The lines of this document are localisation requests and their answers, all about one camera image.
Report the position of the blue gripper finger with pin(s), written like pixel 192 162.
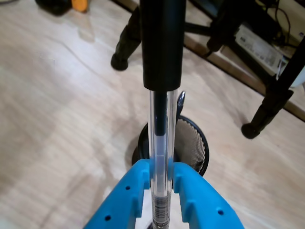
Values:
pixel 124 202
pixel 202 205

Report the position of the black pen silver tip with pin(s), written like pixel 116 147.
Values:
pixel 181 100

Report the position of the clear gel pen black cap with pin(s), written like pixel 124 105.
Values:
pixel 162 47

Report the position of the black mesh pen holder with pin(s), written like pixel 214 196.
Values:
pixel 195 143

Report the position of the black tripod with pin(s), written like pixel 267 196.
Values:
pixel 274 102

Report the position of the pale labelled box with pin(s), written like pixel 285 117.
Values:
pixel 257 45

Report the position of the orange game controller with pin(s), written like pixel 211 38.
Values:
pixel 79 6

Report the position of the black controller dock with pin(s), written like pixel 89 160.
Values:
pixel 54 7

